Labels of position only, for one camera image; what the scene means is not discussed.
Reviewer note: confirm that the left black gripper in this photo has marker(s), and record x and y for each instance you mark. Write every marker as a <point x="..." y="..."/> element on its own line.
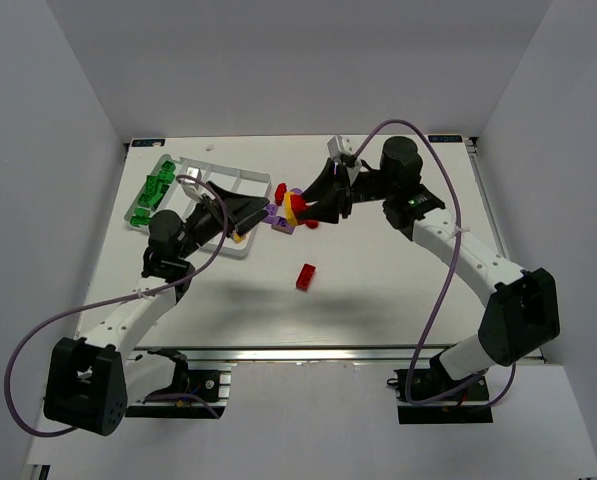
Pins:
<point x="208" y="211"/>

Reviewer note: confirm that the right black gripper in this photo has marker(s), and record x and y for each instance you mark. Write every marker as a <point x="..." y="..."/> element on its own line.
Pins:
<point x="346" y="187"/>

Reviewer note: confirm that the red yellow lego stack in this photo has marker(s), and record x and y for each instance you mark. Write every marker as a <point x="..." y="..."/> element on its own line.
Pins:
<point x="294" y="205"/>

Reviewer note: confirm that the small green number lego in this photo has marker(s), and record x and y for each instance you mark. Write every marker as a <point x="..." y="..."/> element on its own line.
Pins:
<point x="166" y="177"/>

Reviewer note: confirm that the green rectangular lego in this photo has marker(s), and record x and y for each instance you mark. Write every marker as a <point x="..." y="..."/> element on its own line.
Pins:
<point x="154" y="201"/>

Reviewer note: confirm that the green lego pair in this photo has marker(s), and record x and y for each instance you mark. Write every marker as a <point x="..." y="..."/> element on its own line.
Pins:
<point x="149" y="191"/>

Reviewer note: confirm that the green long lego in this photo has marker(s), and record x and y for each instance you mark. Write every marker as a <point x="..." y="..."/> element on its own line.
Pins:
<point x="168" y="166"/>

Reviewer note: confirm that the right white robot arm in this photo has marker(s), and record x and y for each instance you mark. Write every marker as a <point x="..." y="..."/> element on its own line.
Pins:
<point x="521" y="307"/>

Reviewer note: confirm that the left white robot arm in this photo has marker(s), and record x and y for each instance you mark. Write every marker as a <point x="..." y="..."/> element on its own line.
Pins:
<point x="93" y="379"/>

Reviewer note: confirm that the white divided sorting tray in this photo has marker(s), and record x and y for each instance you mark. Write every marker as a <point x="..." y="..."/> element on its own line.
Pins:
<point x="233" y="179"/>

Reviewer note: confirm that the purple square lego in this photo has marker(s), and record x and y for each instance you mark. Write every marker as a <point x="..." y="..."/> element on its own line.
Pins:
<point x="270" y="217"/>

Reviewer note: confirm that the purple curved lego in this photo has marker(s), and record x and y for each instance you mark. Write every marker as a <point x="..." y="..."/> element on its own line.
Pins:
<point x="281" y="224"/>

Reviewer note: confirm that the red rounded lego upper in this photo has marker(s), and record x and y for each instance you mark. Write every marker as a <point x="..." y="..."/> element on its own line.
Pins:
<point x="280" y="193"/>

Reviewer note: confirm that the red rectangular lego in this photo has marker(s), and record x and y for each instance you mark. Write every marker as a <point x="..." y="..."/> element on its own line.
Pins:
<point x="305" y="277"/>

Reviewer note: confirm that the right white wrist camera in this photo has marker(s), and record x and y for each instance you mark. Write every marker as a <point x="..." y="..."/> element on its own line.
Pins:
<point x="339" y="146"/>

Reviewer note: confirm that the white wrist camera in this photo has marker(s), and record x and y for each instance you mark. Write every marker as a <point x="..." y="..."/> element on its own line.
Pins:
<point x="339" y="146"/>
<point x="189" y="183"/>

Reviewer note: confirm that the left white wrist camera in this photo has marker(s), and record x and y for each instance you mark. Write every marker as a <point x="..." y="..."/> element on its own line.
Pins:
<point x="189" y="183"/>

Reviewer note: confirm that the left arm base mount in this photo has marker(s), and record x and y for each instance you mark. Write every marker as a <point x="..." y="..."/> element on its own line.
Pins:
<point x="167" y="384"/>

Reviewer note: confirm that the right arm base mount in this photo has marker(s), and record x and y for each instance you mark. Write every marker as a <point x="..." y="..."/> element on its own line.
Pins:
<point x="470" y="405"/>

